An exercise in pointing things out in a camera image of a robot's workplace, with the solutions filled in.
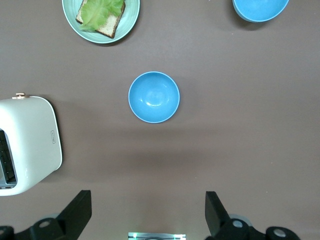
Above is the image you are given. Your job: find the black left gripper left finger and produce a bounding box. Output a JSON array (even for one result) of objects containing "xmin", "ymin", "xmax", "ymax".
[{"xmin": 0, "ymin": 189, "xmax": 92, "ymax": 240}]

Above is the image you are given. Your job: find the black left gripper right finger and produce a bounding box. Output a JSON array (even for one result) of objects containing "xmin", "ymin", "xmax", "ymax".
[{"xmin": 204, "ymin": 191, "xmax": 301, "ymax": 240}]

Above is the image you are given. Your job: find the blue bowl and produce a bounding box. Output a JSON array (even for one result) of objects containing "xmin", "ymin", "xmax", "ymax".
[
  {"xmin": 128, "ymin": 71, "xmax": 181, "ymax": 124},
  {"xmin": 232, "ymin": 0, "xmax": 290, "ymax": 23}
]

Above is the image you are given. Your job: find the cream white toaster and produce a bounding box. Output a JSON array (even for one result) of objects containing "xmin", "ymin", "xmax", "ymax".
[{"xmin": 0, "ymin": 92, "xmax": 63, "ymax": 197}]

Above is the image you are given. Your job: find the light bread slice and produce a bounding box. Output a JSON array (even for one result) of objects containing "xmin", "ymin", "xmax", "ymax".
[{"xmin": 75, "ymin": 0, "xmax": 127, "ymax": 39}]

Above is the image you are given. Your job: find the green plate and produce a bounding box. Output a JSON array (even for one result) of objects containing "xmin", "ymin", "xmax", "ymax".
[{"xmin": 61, "ymin": 0, "xmax": 141, "ymax": 45}]

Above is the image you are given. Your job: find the green lettuce leaf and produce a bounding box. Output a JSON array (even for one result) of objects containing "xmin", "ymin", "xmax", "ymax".
[{"xmin": 79, "ymin": 0, "xmax": 126, "ymax": 32}]

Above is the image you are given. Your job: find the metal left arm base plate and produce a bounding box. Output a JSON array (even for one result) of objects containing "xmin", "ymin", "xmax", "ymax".
[{"xmin": 128, "ymin": 231, "xmax": 187, "ymax": 240}]

